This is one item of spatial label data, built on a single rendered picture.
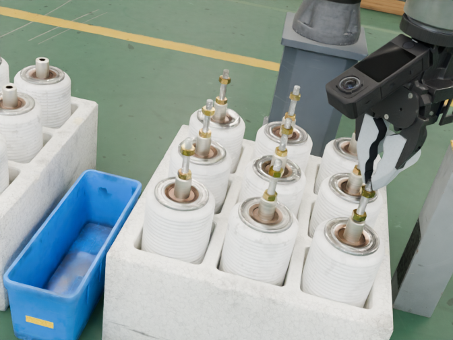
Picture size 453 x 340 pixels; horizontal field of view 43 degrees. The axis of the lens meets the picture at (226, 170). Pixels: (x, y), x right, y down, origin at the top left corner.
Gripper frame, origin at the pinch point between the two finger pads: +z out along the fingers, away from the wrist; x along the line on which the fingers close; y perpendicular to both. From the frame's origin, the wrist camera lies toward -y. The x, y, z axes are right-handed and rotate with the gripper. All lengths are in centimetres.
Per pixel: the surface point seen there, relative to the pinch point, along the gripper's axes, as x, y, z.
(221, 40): 116, 62, 35
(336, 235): 1.1, -1.4, 9.4
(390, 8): 124, 158, 32
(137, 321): 13.6, -22.9, 27.9
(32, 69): 59, -22, 9
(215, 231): 15.3, -10.1, 16.7
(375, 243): -2.6, 2.4, 9.4
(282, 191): 12.6, -1.1, 10.3
